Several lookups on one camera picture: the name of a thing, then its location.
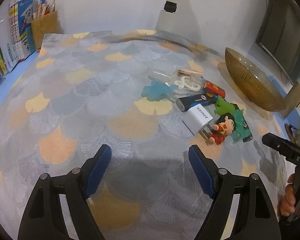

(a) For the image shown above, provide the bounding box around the white Anker charger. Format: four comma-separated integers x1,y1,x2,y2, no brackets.
182,104,213,135

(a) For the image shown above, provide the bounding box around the red rectangular box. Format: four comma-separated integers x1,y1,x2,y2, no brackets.
203,81,226,99

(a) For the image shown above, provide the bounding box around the black blue power bank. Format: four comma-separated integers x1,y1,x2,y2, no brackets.
175,93,218,112

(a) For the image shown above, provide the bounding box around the clear bag with white cable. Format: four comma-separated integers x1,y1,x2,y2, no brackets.
148,70,206,96

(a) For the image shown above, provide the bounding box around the pink object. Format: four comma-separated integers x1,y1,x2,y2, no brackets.
178,68,203,75

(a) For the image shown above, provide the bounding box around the blue translucent leaf toy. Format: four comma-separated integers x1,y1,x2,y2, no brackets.
141,80,178,101

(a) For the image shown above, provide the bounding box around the red cartoon boy figurine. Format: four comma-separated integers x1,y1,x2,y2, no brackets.
208,113,237,145

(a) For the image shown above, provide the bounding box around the person's right hand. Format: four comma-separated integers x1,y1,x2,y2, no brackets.
280,174,296,217

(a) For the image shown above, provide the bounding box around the beige cylindrical tube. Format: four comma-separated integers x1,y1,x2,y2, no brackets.
279,77,300,119

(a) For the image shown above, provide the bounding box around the amber ribbed glass bowl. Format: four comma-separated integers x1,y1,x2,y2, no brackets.
224,48,287,112

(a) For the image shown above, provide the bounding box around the ginkgo pattern table mat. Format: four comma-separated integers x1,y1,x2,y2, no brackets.
0,30,288,239

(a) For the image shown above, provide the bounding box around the cork pencil holder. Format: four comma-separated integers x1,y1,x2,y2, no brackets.
31,0,61,51

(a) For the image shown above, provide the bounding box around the blue white book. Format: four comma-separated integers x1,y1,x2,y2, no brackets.
8,0,46,62

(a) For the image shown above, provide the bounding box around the black wall-mounted monitor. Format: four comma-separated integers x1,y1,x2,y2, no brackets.
256,0,300,83

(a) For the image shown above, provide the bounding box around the black wall socket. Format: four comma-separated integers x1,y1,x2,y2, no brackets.
164,1,177,13

